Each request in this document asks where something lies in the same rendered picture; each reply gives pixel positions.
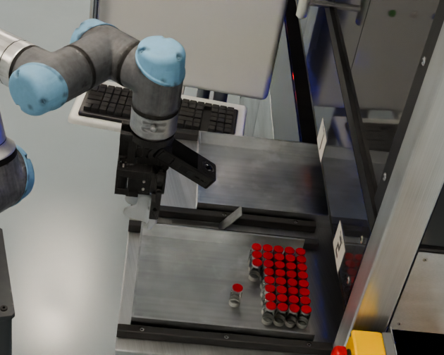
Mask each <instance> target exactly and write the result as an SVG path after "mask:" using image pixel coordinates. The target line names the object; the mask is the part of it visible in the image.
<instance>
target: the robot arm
mask: <svg viewBox="0 0 444 355"><path fill-rule="evenodd" d="M185 58H186V53H185V49H184V47H183V46H182V45H181V44H180V43H179V42H178V41H176V40H174V39H172V38H164V37H163V36H151V37H146V38H144V39H143V40H142V41H140V40H138V39H135V38H134V37H132V36H130V35H128V34H126V33H124V32H123V31H121V30H119V29H118V28H117V27H115V26H114V25H111V24H108V23H104V22H102V21H100V20H97V19H94V18H92V19H88V20H85V21H83V22H82V23H81V24H80V26H79V28H76V29H75V30H74V32H73V34H72V36H71V38H70V44H69V45H67V46H65V47H62V48H61V49H58V50H56V51H53V52H50V51H47V50H45V49H43V48H41V47H39V46H37V45H35V44H33V43H31V42H28V41H26V40H24V39H22V38H20V37H17V36H15V35H13V34H11V33H10V32H7V31H5V30H2V29H1V28H0V83H1V84H3V85H6V86H7V87H9V92H10V94H11V97H12V99H13V101H14V102H15V104H16V105H19V106H20V109H21V111H23V112H24V113H26V114H28V115H31V116H40V115H42V114H44V113H47V112H49V111H53V110H56V109H58V108H60V107H62V105H64V104H65V103H66V102H68V101H70V100H72V99H74V98H75V97H77V96H80V95H81V94H83V93H85V92H87V91H89V90H91V89H93V88H95V87H96V86H98V85H100V84H102V83H104V82H106V81H107V80H113V81H114V82H116V83H118V84H119V85H121V86H123V87H126V88H128V89H130V90H132V106H131V114H130V122H129V121H122V124H121V134H120V145H119V153H118V164H117V170H116V185H115V192H114V194H122V195H125V201H126V202H127V203H129V204H131V205H132V206H128V207H125V208H124V210H123V213H124V215H125V216H127V217H129V218H133V219H136V220H141V221H143V222H145V223H146V224H147V229H148V230H151V229H152V228H153V227H154V226H155V225H156V224H157V220H158V217H159V209H160V204H161V194H164V190H165V184H166V171H167V170H168V168H169V167H170V168H172V169H174V170H175V171H177V172H179V173H180V174H182V175H184V176H185V177H187V178H188V179H190V180H191V181H193V182H195V183H197V184H198V185H200V186H201V187H203V188H204V189H207V188H208V187H209V186H211V185H212V184H213V183H214V182H215V181H216V165H215V164H214V163H212V162H211V161H209V160H208V159H206V158H204V157H203V156H201V155H200V154H198V153H197V152H195V151H193V150H191V149H190V148H189V147H187V146H185V145H184V144H182V143H181V142H179V141H178V140H176V139H174V136H175V132H176V129H177V124H178V114H179V108H180V99H181V94H182V89H183V80H184V79H185ZM34 182H35V172H34V168H33V165H32V162H31V160H30V159H29V158H27V153H26V152H25V151H24V150H23V149H22V148H21V147H20V146H18V145H17V144H16V143H15V142H14V141H13V140H12V139H10V138H8V137H7V136H6V134H5V130H4V124H3V120H2V117H1V111H0V213H1V212H3V211H5V210H6V209H8V208H10V207H12V206H15V205H16V204H18V203H19V202H20V201H21V200H22V199H24V198H25V197H26V196H27V195H28V194H29V193H30V192H31V191H32V188H33V186H34ZM127 184H128V186H127Z"/></svg>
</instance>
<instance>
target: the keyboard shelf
mask: <svg viewBox="0 0 444 355"><path fill-rule="evenodd" d="M102 84H104V85H107V86H109V85H111V86H115V87H122V88H126V87H123V86H121V85H119V84H118V83H116V82H109V81H106V82H104V83H102ZM184 90H185V86H183V89H182V94H181V98H182V100H183V99H189V100H194V101H197V102H198V101H201V102H204V103H210V104H212V105H213V104H217V105H219V106H220V105H222V106H227V108H228V107H233V108H234V109H237V110H238V116H237V121H236V126H235V135H243V136H244V131H245V121H246V116H247V107H246V106H243V105H238V104H231V103H226V102H222V101H215V100H210V99H203V98H199V97H195V96H188V95H183V93H184ZM85 95H86V92H85V93H83V94H81V95H80V96H77V97H76V99H75V102H74V104H73V107H72V109H71V111H70V113H69V116H68V122H69V123H72V124H76V125H84V126H88V127H95V128H99V129H104V130H111V131H116V132H121V124H122V123H118V122H113V121H110V120H102V119H98V118H91V117H86V116H79V115H78V111H79V110H80V107H81V104H82V101H83V99H84V98H85Z"/></svg>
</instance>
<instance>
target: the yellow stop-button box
mask: <svg viewBox="0 0 444 355"><path fill-rule="evenodd" d="M346 349H347V355H396V351H395V345H394V341H393V335H392V333H390V332H382V334H381V333H380V332H369V331H361V330H352V331H351V333H350V337H349V339H348V341H347V345H346Z"/></svg>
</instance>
